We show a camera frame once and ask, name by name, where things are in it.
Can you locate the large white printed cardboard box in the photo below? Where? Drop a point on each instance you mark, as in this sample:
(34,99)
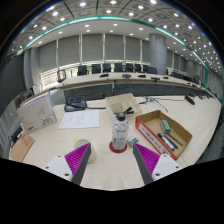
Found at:
(36,113)

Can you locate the white divided organizer box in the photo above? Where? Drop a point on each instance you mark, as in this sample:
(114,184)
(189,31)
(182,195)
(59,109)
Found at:
(116,103)

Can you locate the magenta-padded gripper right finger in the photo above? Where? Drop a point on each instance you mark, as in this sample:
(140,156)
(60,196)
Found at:
(148,160)

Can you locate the long curved conference desk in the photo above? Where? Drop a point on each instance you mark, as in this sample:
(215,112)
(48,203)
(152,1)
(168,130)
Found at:
(100,81)

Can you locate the black desk phone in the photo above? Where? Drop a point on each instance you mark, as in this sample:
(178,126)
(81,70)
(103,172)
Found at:
(75,104)

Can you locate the round ceiling lights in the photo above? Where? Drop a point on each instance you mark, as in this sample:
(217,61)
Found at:
(82,4)

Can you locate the row of black office chairs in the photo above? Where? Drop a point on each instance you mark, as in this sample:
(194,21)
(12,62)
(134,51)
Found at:
(106,68)

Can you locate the black stapler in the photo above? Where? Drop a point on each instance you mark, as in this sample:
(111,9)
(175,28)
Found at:
(128,110)

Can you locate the flat round red coaster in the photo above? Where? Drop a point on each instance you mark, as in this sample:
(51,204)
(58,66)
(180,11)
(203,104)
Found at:
(115,151)

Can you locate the white printed paper sheet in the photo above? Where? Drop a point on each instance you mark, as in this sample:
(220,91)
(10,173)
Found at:
(80,119)

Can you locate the clear plastic bottle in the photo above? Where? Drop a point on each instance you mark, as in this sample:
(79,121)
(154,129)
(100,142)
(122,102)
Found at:
(120,133)

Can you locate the open brown box, red side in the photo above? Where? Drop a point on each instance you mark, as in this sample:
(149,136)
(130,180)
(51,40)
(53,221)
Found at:
(150,125)

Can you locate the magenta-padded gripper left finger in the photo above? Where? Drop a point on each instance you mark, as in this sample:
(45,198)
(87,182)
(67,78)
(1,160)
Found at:
(76,160)

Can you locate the green block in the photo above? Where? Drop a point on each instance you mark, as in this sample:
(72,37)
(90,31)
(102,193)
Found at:
(165,126)

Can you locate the long black tool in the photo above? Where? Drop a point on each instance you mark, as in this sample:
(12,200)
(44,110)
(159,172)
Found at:
(167,141)

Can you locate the small white packet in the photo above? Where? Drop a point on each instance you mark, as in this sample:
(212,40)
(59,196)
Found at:
(132,140)

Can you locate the small black desk monitor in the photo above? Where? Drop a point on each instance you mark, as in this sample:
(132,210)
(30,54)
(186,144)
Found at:
(61,75)

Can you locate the flat brown cardboard sheet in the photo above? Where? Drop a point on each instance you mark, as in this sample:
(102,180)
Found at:
(21,146)

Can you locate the black tabletop device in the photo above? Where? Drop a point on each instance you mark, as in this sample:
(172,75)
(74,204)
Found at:
(190,100)

